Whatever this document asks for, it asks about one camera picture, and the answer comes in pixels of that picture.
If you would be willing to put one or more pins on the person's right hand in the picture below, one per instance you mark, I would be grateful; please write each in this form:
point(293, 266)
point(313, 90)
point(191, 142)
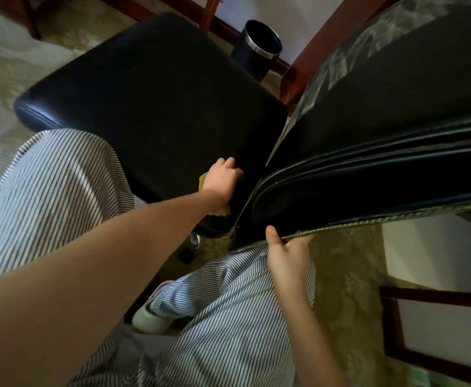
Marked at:
point(288, 259)

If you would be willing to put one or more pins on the person's left hand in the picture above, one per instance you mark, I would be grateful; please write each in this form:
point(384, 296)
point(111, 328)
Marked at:
point(221, 182)

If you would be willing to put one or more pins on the person's right thumb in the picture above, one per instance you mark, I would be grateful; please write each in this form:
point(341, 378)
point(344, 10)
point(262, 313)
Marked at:
point(273, 237)

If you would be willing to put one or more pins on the person's left fingers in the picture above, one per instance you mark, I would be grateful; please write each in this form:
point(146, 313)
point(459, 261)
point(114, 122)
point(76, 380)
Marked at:
point(228, 164)

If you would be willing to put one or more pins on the yellow cleaning cloth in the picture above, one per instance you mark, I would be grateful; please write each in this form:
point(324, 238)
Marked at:
point(221, 211)

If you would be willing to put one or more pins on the black leather office chair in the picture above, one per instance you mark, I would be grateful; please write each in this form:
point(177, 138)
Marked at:
point(158, 104)

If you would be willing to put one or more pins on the person's right forearm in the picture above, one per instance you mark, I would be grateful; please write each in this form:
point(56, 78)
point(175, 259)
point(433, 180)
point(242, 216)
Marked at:
point(306, 338)

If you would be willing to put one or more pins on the person's left forearm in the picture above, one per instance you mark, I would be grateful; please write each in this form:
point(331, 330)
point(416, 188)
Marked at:
point(98, 278)

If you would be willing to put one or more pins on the black bin with chrome rim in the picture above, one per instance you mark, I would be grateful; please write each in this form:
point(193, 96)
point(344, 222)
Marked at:
point(255, 48)

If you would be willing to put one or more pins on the white shoe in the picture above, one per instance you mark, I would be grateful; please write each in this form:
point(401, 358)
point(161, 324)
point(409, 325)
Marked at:
point(150, 318)

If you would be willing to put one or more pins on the reddish brown wooden desk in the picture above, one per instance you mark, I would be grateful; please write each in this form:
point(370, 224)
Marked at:
point(324, 40)

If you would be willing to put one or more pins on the striped trousers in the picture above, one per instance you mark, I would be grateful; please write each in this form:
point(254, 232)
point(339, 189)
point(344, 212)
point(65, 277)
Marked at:
point(58, 189)

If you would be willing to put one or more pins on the brown wooden furniture leg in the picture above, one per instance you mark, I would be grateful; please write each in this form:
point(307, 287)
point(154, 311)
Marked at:
point(29, 16)

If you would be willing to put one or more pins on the dark wooden frame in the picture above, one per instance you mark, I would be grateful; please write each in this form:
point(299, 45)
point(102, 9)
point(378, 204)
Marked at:
point(392, 326)

